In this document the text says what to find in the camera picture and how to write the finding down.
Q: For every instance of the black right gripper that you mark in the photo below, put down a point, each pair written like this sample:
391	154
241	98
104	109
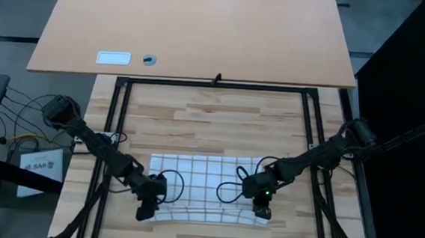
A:
252	182

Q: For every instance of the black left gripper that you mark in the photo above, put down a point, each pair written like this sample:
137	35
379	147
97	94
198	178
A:
141	188

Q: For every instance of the white towel with orange checks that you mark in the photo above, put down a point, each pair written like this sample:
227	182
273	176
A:
201	170

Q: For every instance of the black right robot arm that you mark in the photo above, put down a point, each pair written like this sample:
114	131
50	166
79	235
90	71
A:
318	154

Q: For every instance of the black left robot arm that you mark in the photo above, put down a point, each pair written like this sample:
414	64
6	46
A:
91	137

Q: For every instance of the white box with print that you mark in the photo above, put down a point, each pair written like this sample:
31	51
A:
42	167

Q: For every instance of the black beam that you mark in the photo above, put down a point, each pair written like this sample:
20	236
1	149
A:
13	174

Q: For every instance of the black clamp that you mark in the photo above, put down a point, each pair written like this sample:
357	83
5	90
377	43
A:
217	79

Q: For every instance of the grey round desk grommet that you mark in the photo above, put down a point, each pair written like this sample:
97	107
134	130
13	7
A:
149	60

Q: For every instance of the white rectangular label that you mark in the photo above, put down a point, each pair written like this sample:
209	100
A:
113	58

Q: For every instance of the tan desk board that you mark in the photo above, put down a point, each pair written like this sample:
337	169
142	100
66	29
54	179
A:
204	28

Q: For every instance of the black curtain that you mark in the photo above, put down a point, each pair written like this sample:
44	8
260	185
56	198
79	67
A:
417	92

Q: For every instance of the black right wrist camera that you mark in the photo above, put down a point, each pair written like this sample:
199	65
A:
263	199

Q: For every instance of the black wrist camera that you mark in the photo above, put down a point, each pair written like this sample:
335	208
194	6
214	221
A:
159	188
263	199

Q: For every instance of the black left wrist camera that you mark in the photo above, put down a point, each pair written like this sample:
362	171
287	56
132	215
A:
159	188

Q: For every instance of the black aluminium table frame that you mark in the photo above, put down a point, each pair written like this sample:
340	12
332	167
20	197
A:
120	109

